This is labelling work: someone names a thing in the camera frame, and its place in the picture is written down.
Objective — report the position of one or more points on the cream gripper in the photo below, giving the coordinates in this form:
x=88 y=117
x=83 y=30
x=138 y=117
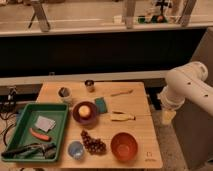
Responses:
x=168 y=116

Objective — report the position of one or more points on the yellow apple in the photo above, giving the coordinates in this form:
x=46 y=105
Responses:
x=84 y=111

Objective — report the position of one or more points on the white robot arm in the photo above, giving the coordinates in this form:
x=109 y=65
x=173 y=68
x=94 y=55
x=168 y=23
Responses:
x=185 y=82

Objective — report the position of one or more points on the green plastic tray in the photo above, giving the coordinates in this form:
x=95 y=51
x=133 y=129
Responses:
x=22 y=136

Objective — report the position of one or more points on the wooden spoon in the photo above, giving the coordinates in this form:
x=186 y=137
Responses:
x=122 y=93

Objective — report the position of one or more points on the orange bowl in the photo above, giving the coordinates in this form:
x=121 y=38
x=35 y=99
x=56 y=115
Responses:
x=124 y=147

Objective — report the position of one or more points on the green sponge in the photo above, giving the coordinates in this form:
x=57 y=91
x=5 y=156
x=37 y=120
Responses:
x=101 y=105

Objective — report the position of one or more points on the dark purple plate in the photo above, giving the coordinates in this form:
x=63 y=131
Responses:
x=91 y=118

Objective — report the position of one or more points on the bunch of dark grapes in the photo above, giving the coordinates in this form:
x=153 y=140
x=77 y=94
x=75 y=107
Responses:
x=93 y=145

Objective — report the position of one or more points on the small metal cup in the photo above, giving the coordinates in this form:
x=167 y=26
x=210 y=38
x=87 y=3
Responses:
x=89 y=84

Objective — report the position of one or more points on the blue glass cup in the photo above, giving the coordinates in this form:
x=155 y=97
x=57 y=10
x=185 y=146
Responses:
x=76 y=150

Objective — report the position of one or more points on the grey folded cloth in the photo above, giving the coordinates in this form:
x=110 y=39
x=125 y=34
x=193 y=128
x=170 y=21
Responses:
x=44 y=123

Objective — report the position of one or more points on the black tongs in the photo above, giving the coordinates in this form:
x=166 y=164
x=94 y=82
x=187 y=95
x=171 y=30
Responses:
x=47 y=150

